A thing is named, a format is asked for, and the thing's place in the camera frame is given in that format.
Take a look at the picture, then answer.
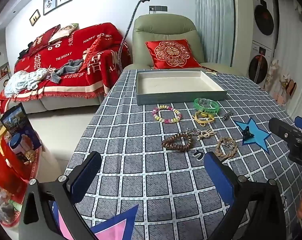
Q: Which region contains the black claw clip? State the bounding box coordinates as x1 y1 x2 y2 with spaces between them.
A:
241 128 255 140

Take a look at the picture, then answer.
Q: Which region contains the green leather armchair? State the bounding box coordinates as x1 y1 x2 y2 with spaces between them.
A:
121 14 246 78

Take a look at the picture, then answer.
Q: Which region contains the braided rope bracelet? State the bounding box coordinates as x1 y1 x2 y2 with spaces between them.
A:
215 137 238 158

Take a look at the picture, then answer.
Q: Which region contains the silver rhinestone charm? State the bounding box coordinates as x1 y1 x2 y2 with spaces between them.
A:
183 127 201 136

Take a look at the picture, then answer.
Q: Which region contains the white washing machine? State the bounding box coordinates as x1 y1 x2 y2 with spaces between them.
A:
248 40 276 84

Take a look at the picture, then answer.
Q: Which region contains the grey tray with white lining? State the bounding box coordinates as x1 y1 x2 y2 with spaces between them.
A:
136 69 228 106

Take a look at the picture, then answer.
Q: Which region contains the white sheer curtain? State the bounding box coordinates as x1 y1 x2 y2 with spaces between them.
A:
273 0 302 120

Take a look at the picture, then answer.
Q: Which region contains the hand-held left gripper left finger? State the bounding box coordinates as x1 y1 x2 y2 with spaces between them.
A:
18 151 103 240

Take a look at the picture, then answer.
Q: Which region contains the red patterned tray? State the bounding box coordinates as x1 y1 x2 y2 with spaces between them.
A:
0 147 44 228

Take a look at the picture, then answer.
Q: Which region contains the red pillow with gold character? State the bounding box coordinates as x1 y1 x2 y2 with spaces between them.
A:
28 24 61 53

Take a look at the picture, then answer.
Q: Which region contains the jar with blue lid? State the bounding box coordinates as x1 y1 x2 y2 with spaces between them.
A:
10 133 36 165

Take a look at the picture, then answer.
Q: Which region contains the yellow cord hair tie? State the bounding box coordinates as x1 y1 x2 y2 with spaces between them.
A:
192 111 216 127

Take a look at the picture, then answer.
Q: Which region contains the red printed blanket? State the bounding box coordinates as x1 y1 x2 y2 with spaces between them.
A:
0 22 131 108

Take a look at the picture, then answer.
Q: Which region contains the red covered sofa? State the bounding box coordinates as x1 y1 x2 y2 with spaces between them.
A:
0 22 131 114

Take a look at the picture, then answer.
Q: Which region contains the large pink star sticker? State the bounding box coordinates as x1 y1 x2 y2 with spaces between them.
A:
52 202 139 240

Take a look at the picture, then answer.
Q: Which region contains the black wall socket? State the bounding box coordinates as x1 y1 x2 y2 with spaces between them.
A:
149 5 168 13

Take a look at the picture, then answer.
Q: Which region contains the red embroidered cushion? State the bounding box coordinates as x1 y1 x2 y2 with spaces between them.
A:
145 39 201 69

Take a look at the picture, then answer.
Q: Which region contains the grey garment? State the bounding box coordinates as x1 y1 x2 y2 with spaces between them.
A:
50 59 84 83

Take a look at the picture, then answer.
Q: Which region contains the white flower ornament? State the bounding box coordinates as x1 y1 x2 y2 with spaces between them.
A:
267 59 281 81

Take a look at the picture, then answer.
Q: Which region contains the blue gift box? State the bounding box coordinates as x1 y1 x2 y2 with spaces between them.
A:
1 102 42 160

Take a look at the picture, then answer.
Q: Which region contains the gooseneck floor stand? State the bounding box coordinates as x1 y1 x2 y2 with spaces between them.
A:
117 0 151 64

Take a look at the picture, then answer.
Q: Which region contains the blue star sticker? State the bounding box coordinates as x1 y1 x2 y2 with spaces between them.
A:
234 117 271 154

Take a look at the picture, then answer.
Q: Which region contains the photo print pillow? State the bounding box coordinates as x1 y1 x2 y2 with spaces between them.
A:
48 23 79 43

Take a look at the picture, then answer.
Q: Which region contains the red tasselled pillow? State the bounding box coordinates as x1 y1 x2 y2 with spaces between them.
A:
81 36 109 67

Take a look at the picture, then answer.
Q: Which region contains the pink yellow beaded bracelet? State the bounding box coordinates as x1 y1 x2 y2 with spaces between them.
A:
152 104 182 123

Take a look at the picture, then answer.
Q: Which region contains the teal curtain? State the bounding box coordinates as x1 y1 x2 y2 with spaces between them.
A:
194 0 235 67

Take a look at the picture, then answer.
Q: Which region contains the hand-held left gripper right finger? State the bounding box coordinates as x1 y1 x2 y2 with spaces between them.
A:
203 151 287 240

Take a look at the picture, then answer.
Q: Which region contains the pink paper ornament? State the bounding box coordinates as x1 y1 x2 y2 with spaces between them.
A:
276 90 288 105

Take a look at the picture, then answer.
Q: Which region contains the brown spiral hair tie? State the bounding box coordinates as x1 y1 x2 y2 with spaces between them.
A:
161 132 194 152

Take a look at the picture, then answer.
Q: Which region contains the green translucent bangle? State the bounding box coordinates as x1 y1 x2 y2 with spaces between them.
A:
193 97 221 113

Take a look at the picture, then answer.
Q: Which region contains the white blue garment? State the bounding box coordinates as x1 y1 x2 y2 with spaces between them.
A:
3 68 50 97

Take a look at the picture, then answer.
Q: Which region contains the beige knot hairpin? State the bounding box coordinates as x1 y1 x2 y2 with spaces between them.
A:
197 129 217 141

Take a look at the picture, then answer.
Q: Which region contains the small black picture frame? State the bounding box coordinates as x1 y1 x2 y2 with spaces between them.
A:
29 9 41 26

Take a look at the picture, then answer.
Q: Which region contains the brown heart ornament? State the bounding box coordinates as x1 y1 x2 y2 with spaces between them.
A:
286 79 297 97

